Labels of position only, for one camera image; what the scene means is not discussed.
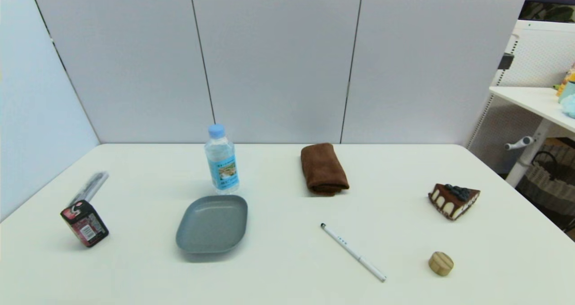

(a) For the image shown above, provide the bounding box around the white pen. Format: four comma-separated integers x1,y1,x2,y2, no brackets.
320,223,387,283

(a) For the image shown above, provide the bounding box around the chocolate blueberry cake slice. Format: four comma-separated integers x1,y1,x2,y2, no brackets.
428,184,481,221

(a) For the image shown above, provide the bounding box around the yellow toy figure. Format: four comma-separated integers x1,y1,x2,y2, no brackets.
556,65,575,97

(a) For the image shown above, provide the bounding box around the clear blue-capped water bottle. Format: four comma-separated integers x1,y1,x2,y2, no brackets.
204,124,240,195

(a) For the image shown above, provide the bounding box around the folded brown towel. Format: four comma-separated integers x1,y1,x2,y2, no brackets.
301,143,350,196

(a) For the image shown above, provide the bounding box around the small wooden cylinder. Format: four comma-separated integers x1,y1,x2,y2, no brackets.
428,251,454,277

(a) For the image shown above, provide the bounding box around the long black red carton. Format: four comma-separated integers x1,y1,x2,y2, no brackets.
60,172,110,248

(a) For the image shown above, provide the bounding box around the wicker basket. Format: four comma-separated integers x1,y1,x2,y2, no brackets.
517,143,575,218

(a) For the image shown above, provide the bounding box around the white side table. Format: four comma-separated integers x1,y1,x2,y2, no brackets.
489,86,575,189

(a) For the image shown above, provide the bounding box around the white pegboard panel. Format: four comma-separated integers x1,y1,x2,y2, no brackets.
465,20,575,173

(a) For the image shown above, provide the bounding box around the grey rounded square plate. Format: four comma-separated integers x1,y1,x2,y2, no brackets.
176,194,248,254

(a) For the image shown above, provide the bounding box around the white crank handle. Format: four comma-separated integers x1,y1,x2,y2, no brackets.
504,136,535,151

